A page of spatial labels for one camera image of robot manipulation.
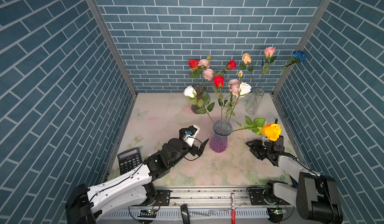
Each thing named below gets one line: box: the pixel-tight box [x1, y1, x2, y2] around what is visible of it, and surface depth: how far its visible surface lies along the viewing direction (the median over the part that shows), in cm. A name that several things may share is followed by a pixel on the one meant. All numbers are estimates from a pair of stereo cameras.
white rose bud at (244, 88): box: [227, 82, 252, 124], surface depth 64 cm
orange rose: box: [231, 115, 282, 141], surface depth 56 cm
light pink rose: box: [259, 46, 278, 89], surface depth 84 cm
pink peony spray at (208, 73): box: [198, 54, 215, 87], surface depth 93 cm
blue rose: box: [265, 50, 307, 90], surface depth 82 cm
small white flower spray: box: [183, 85, 215, 124], surface depth 69 cm
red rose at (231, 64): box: [221, 59, 237, 74], surface depth 86 cm
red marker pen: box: [231, 192, 236, 224], surface depth 72 cm
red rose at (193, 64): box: [188, 59, 200, 85], surface depth 98 cm
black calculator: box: [117, 147, 143, 176], surface depth 86 cm
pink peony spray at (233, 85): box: [224, 70, 243, 125], surface depth 74 cm
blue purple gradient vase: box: [210, 120, 233, 153], surface depth 80 cm
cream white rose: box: [239, 53, 254, 72], surface depth 84 cm
